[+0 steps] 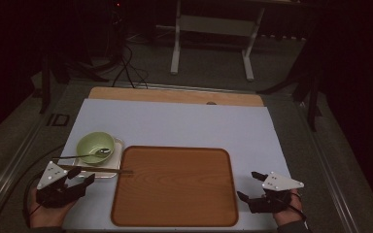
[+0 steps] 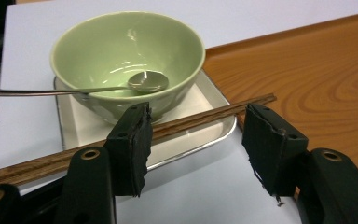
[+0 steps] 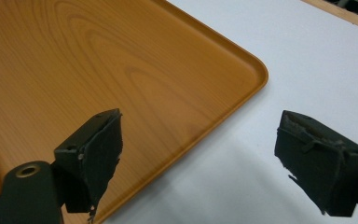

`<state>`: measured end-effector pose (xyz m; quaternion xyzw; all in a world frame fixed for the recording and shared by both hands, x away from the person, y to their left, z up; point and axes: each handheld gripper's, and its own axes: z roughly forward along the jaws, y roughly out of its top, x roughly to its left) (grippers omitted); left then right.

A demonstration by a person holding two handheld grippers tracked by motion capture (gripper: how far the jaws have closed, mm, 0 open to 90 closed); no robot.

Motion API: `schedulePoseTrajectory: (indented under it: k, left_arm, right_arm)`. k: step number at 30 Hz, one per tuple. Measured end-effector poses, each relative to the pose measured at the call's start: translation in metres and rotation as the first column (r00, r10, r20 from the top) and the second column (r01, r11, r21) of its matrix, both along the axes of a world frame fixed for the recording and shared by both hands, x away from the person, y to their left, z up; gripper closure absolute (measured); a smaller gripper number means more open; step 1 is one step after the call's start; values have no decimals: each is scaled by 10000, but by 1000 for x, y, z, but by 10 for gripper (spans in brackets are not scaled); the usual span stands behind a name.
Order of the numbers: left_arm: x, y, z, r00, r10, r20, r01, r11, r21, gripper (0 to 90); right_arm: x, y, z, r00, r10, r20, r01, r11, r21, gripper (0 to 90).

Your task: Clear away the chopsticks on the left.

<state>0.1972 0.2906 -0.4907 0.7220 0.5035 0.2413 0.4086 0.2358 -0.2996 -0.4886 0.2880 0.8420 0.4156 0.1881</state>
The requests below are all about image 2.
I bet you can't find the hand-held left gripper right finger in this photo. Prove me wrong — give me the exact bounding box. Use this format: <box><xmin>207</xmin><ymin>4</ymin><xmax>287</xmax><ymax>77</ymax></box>
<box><xmin>241</xmin><ymin>103</ymin><xmax>358</xmax><ymax>224</ymax></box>

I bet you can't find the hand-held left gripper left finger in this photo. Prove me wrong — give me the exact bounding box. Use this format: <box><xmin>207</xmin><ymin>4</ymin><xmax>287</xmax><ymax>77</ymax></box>
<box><xmin>55</xmin><ymin>102</ymin><xmax>154</xmax><ymax>224</ymax></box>

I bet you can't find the white square plate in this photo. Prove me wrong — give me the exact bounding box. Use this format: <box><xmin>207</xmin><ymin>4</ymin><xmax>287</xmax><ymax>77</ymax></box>
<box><xmin>53</xmin><ymin>69</ymin><xmax>238</xmax><ymax>172</ymax></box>

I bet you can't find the dark wooden chopstick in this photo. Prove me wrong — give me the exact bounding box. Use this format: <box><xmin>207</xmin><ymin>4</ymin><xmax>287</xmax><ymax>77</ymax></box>
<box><xmin>0</xmin><ymin>92</ymin><xmax>276</xmax><ymax>183</ymax></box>
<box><xmin>0</xmin><ymin>96</ymin><xmax>278</xmax><ymax>189</ymax></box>

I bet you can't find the metal spoon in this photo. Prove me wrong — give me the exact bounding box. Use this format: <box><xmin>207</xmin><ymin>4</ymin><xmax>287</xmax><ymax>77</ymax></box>
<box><xmin>0</xmin><ymin>70</ymin><xmax>170</xmax><ymax>97</ymax></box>

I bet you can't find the brown wooden serving tray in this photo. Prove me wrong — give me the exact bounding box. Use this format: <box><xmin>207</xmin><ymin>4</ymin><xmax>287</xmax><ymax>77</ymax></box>
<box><xmin>202</xmin><ymin>12</ymin><xmax>358</xmax><ymax>186</ymax></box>

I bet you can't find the green ceramic bowl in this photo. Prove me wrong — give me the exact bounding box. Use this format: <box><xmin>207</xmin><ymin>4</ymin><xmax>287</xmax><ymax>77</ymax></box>
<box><xmin>49</xmin><ymin>11</ymin><xmax>207</xmax><ymax>125</ymax></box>

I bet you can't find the white table cover sheet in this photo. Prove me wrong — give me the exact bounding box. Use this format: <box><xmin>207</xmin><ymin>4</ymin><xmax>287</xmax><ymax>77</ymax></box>
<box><xmin>0</xmin><ymin>0</ymin><xmax>358</xmax><ymax>224</ymax></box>

